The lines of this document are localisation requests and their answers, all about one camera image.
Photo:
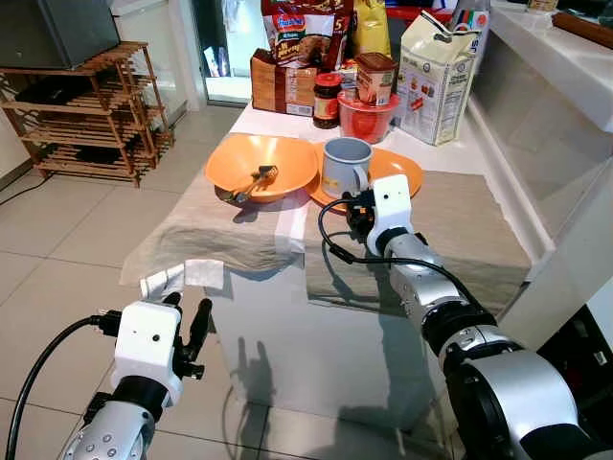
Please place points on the white rolled napkin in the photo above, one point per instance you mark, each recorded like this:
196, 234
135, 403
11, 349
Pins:
187, 276

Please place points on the orange bowl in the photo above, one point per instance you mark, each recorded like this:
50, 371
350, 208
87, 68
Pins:
259, 158

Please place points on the red plastic bowl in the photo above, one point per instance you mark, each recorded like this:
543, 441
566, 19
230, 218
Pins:
369, 123

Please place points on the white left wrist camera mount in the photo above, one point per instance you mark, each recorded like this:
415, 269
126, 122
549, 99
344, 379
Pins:
144, 340

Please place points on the orange plate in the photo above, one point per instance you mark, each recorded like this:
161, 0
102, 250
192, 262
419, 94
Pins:
397, 172

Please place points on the grey mug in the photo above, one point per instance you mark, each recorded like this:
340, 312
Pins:
343, 172

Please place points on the flat black item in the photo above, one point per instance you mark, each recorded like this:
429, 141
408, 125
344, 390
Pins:
53, 91

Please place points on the metal spoon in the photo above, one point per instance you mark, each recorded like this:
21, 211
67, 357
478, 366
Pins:
254, 180

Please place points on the small black item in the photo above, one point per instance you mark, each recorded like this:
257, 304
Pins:
101, 153

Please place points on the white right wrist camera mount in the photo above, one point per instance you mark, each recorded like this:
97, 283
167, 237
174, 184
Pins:
391, 211

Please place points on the yellow snack bag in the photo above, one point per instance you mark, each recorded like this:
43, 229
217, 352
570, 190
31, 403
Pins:
371, 29

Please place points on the wooden slatted shelf rack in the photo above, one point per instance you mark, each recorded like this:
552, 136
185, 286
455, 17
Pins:
86, 129

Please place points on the dark jar with red lid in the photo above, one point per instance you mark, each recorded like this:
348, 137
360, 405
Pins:
327, 101

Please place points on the brown food box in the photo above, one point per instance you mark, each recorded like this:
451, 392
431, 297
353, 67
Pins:
283, 86

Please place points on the grey box appliance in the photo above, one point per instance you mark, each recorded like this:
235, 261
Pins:
53, 29

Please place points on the brown wooden rolling pin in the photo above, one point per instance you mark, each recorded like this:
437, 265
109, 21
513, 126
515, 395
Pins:
584, 29

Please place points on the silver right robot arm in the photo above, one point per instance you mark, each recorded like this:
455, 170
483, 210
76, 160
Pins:
498, 383

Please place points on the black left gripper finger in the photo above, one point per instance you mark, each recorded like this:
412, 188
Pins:
173, 300
201, 324

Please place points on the white kitchen counter cabinet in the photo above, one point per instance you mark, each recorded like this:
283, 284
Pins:
316, 345

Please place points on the glass door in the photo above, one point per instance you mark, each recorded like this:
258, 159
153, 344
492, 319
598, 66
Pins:
225, 57

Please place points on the white paper food carton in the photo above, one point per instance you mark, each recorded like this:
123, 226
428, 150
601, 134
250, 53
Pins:
436, 81

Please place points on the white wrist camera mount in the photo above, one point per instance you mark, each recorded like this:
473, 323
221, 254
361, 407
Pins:
144, 340
391, 211

